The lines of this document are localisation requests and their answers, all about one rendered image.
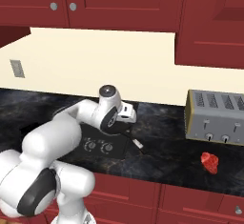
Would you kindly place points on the tall red cupboard door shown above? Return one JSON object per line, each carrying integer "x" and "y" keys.
{"x": 213, "y": 27}

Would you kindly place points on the red base cupboard front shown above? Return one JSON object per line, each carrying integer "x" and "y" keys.
{"x": 127, "y": 199}
{"x": 197, "y": 205}

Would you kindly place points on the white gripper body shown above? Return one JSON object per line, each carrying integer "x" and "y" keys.
{"x": 130, "y": 118}

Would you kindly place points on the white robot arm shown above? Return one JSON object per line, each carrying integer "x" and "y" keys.
{"x": 47, "y": 145}

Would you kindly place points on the silver four-slot toaster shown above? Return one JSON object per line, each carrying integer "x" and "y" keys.
{"x": 216, "y": 119}

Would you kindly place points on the black hob knob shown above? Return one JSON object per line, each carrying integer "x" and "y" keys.
{"x": 107, "y": 147}
{"x": 91, "y": 145}

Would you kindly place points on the black hob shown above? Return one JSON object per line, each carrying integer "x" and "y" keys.
{"x": 119, "y": 146}

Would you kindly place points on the grey wall outlet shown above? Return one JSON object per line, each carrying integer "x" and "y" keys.
{"x": 17, "y": 68}

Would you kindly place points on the grey round cupboard knob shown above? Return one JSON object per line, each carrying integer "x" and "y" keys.
{"x": 238, "y": 210}
{"x": 72, "y": 6}
{"x": 53, "y": 6}

